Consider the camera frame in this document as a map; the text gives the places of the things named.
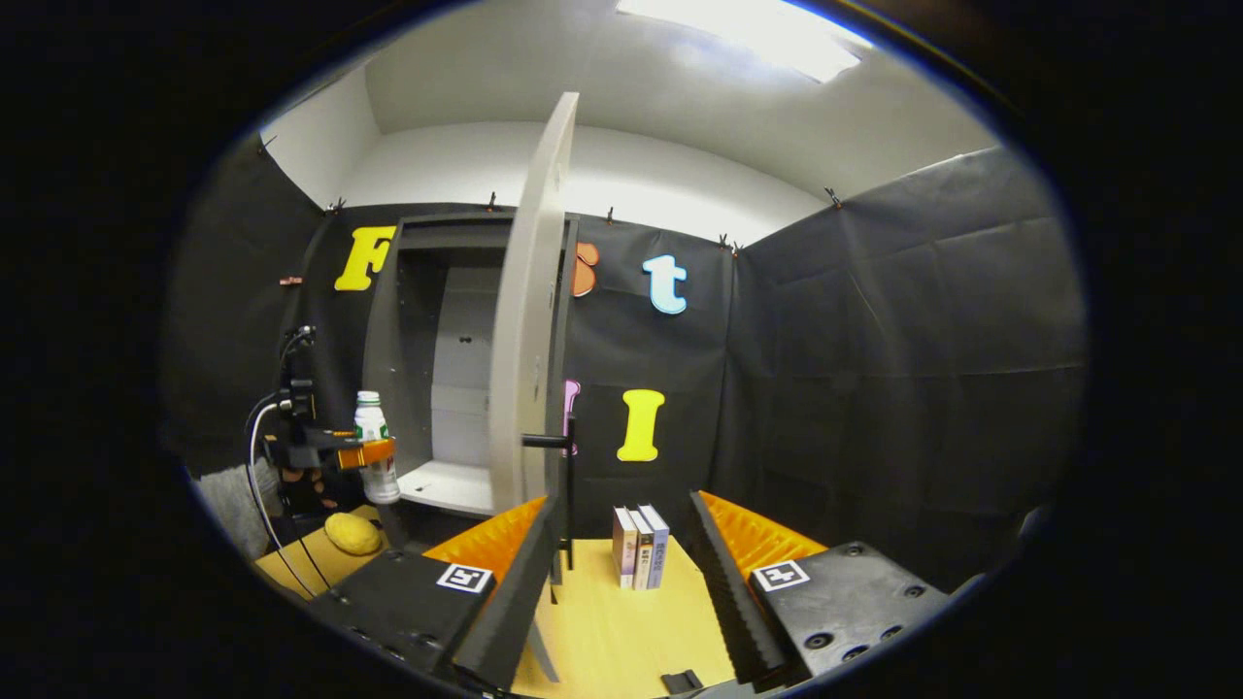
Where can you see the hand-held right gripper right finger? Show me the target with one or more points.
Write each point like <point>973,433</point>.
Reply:
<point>728,602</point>

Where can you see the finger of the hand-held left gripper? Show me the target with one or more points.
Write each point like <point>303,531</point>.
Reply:
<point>374,454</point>

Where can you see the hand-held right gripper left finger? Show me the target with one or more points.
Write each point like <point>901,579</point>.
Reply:
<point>515,612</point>

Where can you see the white plastic bottle green label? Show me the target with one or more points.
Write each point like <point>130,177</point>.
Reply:
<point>369,422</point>

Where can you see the dark grey cabinet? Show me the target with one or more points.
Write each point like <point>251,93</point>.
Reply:
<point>413,340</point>

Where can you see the beige cabinet door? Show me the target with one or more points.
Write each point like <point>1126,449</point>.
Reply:
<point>529,291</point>

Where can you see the yellow round sponge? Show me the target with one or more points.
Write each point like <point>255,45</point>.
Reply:
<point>352,533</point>

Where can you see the grey blue book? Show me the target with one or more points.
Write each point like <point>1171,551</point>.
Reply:
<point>660,544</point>

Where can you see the beige spine book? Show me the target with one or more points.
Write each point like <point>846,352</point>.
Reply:
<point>643,553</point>

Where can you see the white spine book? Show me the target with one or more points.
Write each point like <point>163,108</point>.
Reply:
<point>622,549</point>

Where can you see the black backdrop cloth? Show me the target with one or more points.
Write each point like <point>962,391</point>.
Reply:
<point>874,340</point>

